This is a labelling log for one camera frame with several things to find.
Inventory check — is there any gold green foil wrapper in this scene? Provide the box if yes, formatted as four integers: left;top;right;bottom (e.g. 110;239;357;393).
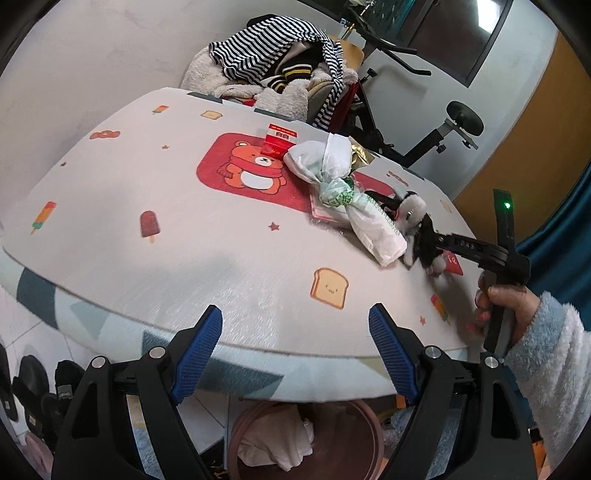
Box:
349;136;375;171

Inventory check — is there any black slipper middle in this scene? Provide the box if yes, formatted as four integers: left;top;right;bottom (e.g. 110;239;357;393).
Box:
12;355;49;438

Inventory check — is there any striped black white garment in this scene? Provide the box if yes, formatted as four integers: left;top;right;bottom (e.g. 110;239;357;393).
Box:
208;16;345;131

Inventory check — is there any black slipper left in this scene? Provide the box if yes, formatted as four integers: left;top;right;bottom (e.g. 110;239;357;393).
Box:
0;345;18;422

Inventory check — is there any brown round trash bin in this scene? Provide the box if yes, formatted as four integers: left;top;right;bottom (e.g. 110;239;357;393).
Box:
228;400;384;479

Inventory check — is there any black slipper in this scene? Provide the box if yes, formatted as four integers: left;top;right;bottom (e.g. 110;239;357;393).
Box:
0;345;18;422
12;355;49;438
41;359;87;434

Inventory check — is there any teal curtain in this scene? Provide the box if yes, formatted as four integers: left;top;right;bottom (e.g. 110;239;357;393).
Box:
517;168;591;328

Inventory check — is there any cream fleece clothing pile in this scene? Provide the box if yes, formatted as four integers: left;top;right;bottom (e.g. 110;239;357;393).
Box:
180;48;334;124

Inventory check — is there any pink cartoon table mat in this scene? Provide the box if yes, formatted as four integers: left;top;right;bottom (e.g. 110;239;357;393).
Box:
0;86;486;360

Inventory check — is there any geometric pattern folding table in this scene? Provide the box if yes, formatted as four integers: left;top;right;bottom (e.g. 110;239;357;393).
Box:
0;86;486;401

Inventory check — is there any black white plush toy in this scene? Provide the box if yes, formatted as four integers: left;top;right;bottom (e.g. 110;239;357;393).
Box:
365;190;427;268

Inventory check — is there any black slipper right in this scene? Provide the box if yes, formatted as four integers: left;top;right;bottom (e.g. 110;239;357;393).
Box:
41;359;87;434

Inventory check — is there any dark window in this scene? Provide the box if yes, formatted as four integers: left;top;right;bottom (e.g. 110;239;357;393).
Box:
305;0;513;87

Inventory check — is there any pink knit cloth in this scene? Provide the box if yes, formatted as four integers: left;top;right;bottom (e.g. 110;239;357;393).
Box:
238;404;315;472

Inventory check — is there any black exercise bike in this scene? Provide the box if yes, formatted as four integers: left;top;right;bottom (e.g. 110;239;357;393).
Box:
331;0;486;169

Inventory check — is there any red small carton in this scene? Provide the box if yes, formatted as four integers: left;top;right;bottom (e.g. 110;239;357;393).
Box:
262;124;297;160

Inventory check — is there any light blue fleece sleeve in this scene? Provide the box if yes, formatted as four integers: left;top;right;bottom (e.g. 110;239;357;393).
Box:
505;292;590;469

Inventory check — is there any person right hand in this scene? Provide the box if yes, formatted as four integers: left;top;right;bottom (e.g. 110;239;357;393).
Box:
466;272;541;347

